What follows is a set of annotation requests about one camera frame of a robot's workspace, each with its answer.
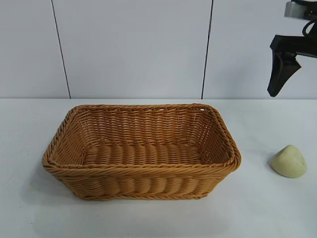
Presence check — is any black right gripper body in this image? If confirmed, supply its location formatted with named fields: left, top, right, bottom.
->
left=269, top=34, right=317, bottom=59

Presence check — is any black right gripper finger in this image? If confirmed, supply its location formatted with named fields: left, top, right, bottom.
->
left=266, top=48, right=302, bottom=97

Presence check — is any pale yellow egg yolk pastry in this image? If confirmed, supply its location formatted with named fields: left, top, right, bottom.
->
left=270, top=144, right=308, bottom=179

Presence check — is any tan woven wicker basket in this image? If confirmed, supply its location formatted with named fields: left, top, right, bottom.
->
left=41, top=103, right=242, bottom=200

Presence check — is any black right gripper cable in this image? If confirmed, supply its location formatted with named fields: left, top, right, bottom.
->
left=301, top=19, right=317, bottom=37

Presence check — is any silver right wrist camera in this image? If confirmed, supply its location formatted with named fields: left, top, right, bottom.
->
left=284, top=0, right=317, bottom=18

